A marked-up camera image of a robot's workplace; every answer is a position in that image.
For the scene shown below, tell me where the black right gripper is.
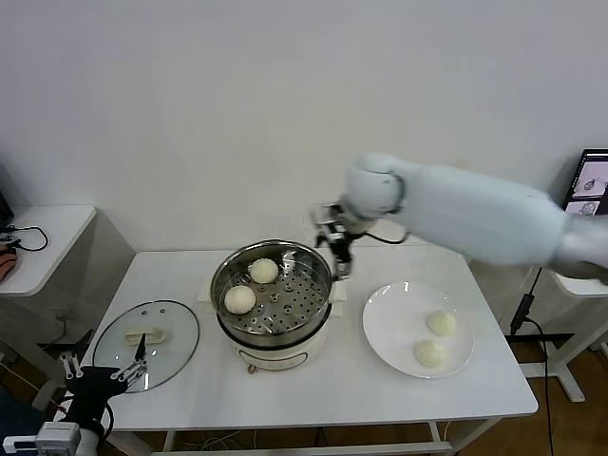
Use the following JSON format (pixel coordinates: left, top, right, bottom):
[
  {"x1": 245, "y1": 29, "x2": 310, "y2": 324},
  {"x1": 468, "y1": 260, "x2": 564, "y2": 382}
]
[{"x1": 327, "y1": 227, "x2": 356, "y2": 281}]

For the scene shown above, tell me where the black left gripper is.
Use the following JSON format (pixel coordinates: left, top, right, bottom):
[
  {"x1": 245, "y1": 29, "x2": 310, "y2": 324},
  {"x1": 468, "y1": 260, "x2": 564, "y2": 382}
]
[{"x1": 59, "y1": 329, "x2": 149, "y2": 428}]

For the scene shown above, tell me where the white steamed baozi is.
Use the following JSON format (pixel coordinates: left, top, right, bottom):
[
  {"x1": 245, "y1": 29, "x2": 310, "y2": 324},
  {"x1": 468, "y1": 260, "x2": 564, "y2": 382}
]
[
  {"x1": 249, "y1": 257, "x2": 279, "y2": 285},
  {"x1": 426, "y1": 309, "x2": 458, "y2": 338},
  {"x1": 412, "y1": 338, "x2": 450, "y2": 370},
  {"x1": 223, "y1": 285, "x2": 257, "y2": 315}
]

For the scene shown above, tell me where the glass lid cream handle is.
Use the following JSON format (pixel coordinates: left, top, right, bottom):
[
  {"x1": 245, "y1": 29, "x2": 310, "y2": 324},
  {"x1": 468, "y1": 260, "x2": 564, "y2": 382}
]
[{"x1": 92, "y1": 298, "x2": 200, "y2": 393}]

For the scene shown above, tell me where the stainless steel steamer basket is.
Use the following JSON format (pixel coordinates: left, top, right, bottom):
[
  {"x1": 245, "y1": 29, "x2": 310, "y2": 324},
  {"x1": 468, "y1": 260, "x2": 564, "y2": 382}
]
[{"x1": 210, "y1": 240, "x2": 333, "y2": 348}]

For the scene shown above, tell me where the person hand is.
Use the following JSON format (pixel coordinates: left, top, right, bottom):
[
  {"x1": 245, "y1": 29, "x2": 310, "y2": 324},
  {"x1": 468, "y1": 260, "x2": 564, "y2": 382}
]
[{"x1": 0, "y1": 244, "x2": 18, "y2": 284}]

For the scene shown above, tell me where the white round plate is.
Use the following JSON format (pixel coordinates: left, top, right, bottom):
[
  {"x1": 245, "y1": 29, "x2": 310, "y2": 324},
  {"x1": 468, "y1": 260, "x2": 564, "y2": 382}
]
[{"x1": 361, "y1": 281, "x2": 475, "y2": 380}]

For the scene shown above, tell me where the cream electric cooker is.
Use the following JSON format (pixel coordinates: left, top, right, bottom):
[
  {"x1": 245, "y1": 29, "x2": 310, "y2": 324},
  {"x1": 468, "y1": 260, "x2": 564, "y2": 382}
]
[{"x1": 197, "y1": 273, "x2": 349, "y2": 376}]

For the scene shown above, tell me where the white side desk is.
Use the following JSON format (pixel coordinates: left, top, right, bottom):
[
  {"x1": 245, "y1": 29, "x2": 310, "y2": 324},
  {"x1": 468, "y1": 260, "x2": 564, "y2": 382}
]
[
  {"x1": 503, "y1": 265, "x2": 608, "y2": 404},
  {"x1": 0, "y1": 204, "x2": 135, "y2": 414}
]

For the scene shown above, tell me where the grey laptop dark screen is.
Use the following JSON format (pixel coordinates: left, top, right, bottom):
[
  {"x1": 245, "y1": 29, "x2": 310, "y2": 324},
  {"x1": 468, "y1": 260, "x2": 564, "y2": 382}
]
[{"x1": 561, "y1": 148, "x2": 608, "y2": 218}]

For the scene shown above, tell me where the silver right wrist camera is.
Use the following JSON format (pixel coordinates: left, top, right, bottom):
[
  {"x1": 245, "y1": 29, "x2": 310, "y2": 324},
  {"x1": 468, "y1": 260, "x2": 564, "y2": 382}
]
[{"x1": 311, "y1": 202, "x2": 344, "y2": 238}]

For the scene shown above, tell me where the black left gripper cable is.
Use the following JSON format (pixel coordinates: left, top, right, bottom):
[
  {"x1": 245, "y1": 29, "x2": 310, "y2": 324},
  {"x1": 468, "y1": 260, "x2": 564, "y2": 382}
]
[{"x1": 92, "y1": 403, "x2": 114, "y2": 438}]

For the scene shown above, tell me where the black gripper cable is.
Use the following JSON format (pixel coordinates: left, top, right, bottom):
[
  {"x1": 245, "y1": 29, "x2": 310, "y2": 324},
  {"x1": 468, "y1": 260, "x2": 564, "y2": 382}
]
[
  {"x1": 92, "y1": 403, "x2": 114, "y2": 438},
  {"x1": 368, "y1": 229, "x2": 410, "y2": 244}
]

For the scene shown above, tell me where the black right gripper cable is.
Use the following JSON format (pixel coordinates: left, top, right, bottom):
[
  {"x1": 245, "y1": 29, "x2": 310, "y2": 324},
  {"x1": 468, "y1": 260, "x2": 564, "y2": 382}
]
[{"x1": 368, "y1": 229, "x2": 410, "y2": 244}]

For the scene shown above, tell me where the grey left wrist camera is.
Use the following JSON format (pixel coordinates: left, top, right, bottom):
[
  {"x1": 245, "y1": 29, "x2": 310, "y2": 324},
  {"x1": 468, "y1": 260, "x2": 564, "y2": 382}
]
[{"x1": 9, "y1": 421, "x2": 82, "y2": 452}]

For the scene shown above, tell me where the white floor cable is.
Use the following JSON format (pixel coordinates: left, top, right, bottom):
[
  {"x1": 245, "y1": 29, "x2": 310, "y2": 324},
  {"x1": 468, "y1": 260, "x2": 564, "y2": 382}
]
[{"x1": 197, "y1": 429, "x2": 260, "y2": 452}]

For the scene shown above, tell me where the black mouse cable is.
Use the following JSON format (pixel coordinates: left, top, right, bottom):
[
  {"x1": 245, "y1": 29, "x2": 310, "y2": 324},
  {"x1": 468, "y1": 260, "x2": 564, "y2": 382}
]
[{"x1": 0, "y1": 225, "x2": 49, "y2": 253}]

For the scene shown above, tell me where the white table frame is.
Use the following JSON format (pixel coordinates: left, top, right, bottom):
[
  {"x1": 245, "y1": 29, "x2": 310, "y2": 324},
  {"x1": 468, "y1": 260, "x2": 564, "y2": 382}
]
[{"x1": 89, "y1": 417, "x2": 452, "y2": 456}]

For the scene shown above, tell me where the black cable with adapter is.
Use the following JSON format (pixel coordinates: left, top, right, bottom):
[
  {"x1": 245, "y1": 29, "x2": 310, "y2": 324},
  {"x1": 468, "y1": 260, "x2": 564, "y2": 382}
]
[{"x1": 508, "y1": 265, "x2": 557, "y2": 456}]

